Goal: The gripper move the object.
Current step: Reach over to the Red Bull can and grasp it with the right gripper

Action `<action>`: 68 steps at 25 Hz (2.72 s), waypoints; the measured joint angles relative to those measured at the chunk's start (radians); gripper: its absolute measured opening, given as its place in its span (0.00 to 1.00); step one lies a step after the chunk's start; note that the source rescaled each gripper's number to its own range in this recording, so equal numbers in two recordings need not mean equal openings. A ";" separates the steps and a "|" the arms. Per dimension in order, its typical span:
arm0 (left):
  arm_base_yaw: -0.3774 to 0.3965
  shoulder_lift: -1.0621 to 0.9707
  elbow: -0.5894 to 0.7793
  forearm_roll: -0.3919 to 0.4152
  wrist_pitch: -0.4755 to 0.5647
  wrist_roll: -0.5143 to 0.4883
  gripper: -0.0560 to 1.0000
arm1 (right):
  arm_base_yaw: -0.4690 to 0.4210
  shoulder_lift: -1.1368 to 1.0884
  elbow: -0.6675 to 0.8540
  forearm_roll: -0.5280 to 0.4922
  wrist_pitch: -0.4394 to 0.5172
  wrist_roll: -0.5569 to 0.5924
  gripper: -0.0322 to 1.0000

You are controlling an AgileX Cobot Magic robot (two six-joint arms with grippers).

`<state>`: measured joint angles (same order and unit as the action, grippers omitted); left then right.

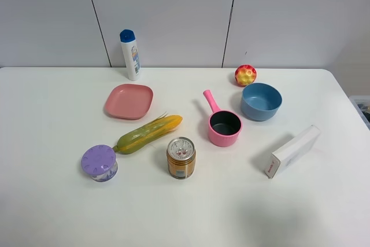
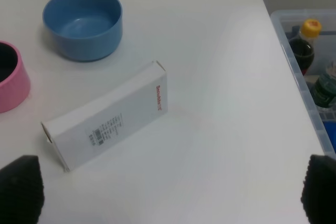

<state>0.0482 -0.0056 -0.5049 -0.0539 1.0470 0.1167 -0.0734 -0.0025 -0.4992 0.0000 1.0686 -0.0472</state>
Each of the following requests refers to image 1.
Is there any blue bowl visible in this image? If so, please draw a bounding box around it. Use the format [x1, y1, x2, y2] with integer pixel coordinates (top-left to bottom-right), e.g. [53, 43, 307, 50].
[240, 83, 283, 121]

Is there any red yellow bumpy ball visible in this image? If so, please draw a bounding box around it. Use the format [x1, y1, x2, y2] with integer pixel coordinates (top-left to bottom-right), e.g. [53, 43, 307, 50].
[235, 64, 257, 87]

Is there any purple-lidded air freshener jar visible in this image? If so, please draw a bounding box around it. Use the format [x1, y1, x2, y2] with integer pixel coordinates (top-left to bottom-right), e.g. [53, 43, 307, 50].
[80, 145, 118, 182]

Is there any pink toy saucepan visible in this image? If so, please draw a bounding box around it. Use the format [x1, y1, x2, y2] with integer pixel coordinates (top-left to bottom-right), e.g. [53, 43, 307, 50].
[203, 90, 243, 148]

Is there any toy corn cob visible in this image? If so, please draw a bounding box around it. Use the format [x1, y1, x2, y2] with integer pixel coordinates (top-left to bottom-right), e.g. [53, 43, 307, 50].
[112, 114, 183, 154]

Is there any white cardboard box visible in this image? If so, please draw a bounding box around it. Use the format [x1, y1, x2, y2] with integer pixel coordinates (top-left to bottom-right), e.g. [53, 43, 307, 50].
[264, 125, 321, 179]

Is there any white blue-capped shampoo bottle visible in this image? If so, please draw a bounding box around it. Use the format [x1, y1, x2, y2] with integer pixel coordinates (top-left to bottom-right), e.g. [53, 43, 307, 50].
[120, 29, 140, 81]

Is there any pink square plate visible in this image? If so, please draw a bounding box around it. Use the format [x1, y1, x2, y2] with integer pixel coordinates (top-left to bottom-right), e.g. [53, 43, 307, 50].
[104, 84, 153, 120]

